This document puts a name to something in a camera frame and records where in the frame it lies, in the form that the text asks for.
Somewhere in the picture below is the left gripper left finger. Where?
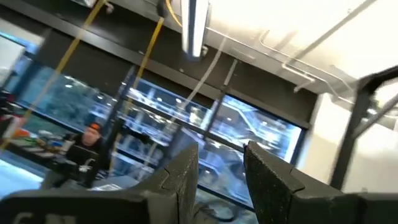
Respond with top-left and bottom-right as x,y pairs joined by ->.
0,142 -> 200,224

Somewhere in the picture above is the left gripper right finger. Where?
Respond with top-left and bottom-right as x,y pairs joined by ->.
244,141 -> 398,224

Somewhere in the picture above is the large glass window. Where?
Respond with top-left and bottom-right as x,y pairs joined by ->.
0,30 -> 307,212

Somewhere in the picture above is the person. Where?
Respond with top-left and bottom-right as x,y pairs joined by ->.
46,121 -> 111,187

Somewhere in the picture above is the cluttered background desk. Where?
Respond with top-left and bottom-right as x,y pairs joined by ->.
0,114 -> 75,164

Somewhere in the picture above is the metal ceiling conduit pipe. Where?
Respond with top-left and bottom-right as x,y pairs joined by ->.
259,29 -> 358,94

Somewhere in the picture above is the long ceiling light fixture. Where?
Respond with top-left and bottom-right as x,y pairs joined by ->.
180,0 -> 210,58

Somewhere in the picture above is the black upright frame post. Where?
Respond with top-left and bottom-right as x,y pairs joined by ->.
329,65 -> 398,191

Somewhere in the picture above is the yellow hanging cable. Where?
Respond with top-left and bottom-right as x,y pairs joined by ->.
123,15 -> 165,113
0,0 -> 108,150

